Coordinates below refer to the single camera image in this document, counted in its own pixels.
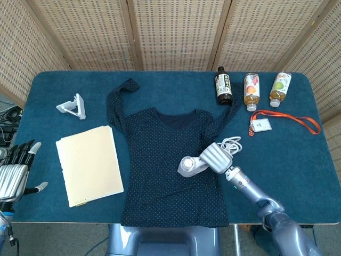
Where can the white ID badge holder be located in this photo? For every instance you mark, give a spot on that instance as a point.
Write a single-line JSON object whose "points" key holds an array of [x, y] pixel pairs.
{"points": [[262, 125]]}

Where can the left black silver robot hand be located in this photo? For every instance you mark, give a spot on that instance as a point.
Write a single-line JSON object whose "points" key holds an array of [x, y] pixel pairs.
{"points": [[13, 176]]}

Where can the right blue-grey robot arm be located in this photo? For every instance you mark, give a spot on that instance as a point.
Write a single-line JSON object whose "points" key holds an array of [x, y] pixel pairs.
{"points": [[277, 221]]}

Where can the green apple label tea bottle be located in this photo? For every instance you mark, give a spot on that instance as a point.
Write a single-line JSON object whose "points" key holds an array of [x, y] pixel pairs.
{"points": [[279, 89]]}

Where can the dark brown drink bottle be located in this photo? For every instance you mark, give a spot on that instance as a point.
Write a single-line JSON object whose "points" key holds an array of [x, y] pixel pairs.
{"points": [[223, 88]]}

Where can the white folding phone stand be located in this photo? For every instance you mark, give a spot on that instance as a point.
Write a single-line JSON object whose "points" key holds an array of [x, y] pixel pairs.
{"points": [[78, 106]]}

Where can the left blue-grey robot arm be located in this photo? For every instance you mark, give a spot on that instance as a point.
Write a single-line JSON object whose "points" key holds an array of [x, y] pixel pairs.
{"points": [[4, 218]]}

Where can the woven bamboo folding screen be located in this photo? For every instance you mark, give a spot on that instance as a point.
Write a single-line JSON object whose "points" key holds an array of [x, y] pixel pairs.
{"points": [[173, 32]]}

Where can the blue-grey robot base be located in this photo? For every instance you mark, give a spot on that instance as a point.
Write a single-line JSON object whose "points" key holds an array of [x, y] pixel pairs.
{"points": [[160, 242]]}

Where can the cream paper folder stack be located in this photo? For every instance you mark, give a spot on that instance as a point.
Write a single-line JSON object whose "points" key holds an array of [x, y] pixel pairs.
{"points": [[89, 165]]}

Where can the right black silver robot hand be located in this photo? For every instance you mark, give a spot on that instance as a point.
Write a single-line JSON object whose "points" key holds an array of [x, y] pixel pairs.
{"points": [[215, 157]]}

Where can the navy polka dot shirt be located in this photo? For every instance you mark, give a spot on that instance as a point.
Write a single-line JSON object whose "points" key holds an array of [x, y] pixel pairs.
{"points": [[165, 186]]}

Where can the peach label tea bottle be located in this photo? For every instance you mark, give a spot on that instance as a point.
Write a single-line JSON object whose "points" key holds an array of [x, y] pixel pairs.
{"points": [[251, 90]]}

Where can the blue felt table cover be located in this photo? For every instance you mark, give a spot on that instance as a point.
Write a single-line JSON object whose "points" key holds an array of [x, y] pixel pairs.
{"points": [[279, 160]]}

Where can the white table leg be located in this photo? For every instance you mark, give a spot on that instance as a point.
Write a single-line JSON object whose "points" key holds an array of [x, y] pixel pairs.
{"points": [[236, 240]]}

